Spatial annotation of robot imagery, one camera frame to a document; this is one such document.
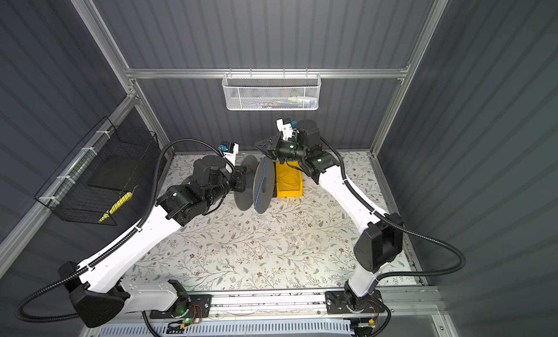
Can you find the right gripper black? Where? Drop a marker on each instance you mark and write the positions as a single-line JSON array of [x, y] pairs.
[[276, 141]]

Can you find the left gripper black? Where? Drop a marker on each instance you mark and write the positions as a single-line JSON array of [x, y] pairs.
[[239, 176]]

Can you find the grey perforated spool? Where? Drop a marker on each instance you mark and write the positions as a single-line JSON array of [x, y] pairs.
[[261, 184]]

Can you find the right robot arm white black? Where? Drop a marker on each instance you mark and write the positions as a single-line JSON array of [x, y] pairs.
[[378, 243]]

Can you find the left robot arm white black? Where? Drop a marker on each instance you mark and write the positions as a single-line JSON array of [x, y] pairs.
[[97, 293]]

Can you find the yellow plastic bin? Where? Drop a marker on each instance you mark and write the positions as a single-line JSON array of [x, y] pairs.
[[289, 180]]

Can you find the yellow black item in basket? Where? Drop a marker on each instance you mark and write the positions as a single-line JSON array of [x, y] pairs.
[[116, 206]]

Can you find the black pad in basket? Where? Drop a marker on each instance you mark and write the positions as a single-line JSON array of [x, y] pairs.
[[117, 173]]

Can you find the white vented strip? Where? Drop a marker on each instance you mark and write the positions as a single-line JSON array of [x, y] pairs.
[[297, 327]]

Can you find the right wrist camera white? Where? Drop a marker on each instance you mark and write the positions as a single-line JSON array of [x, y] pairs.
[[287, 129]]

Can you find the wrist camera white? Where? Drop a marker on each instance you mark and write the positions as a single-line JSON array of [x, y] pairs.
[[229, 151], [287, 129]]

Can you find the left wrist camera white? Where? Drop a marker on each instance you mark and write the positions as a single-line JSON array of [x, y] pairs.
[[229, 151]]

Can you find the white wire mesh basket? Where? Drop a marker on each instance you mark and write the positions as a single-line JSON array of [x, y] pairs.
[[275, 93]]

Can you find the black wire basket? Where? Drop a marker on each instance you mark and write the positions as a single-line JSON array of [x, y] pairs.
[[67, 194]]

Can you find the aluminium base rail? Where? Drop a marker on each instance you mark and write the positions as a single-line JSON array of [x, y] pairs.
[[313, 303]]

